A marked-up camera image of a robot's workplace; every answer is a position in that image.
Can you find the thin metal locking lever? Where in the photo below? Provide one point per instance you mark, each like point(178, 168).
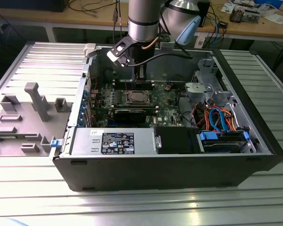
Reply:
point(126, 86)

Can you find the silver topped CPU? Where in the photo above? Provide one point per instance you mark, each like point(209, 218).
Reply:
point(139, 97)

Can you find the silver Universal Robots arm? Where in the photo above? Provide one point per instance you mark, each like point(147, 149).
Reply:
point(142, 23)

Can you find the black RAM slot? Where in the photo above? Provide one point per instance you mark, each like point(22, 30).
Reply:
point(120, 86)
point(120, 82)

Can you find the CPU socket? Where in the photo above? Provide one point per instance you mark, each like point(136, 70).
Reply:
point(132, 103)

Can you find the black plastic bay cover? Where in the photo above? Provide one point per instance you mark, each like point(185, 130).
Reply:
point(174, 141)

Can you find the pale grey plastic block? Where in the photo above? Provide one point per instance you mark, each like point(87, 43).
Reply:
point(89, 49)

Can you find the green motherboard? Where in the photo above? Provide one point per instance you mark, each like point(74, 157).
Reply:
point(165, 110)

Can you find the white paper tag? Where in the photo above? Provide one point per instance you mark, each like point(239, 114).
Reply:
point(199, 42)

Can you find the grey metal drive cage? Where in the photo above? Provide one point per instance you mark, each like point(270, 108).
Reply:
point(198, 90)

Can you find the black upright box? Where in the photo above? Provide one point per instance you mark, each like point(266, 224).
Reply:
point(206, 11)

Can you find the small black adapter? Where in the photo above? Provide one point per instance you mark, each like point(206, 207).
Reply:
point(223, 24)

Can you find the silver power supply unit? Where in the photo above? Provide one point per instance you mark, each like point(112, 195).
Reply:
point(85, 141)

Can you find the white paper sheet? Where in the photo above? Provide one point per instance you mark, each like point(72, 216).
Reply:
point(276, 18)
point(227, 8)

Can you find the small brown electronic part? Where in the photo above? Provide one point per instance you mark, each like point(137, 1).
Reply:
point(237, 15)

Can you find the black open PC case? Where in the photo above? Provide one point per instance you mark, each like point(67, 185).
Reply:
point(155, 171)

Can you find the wooden workbench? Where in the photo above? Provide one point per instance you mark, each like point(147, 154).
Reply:
point(26, 17)

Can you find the large black box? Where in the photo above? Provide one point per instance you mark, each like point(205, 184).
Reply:
point(30, 5)

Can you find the blue plastic case latch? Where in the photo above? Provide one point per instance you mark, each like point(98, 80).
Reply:
point(56, 143)

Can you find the grey electronic module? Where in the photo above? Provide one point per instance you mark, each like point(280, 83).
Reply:
point(252, 16)

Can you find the hard disk in blue carrier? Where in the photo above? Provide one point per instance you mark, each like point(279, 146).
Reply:
point(220, 144)

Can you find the grey plastic parts rack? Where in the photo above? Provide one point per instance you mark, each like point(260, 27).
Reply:
point(26, 117)

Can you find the blue flat box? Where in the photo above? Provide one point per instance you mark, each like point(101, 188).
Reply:
point(268, 2)

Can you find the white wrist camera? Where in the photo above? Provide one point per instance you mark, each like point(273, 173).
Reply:
point(115, 53)

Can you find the pale grey wrist camera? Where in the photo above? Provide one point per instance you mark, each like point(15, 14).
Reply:
point(167, 42)

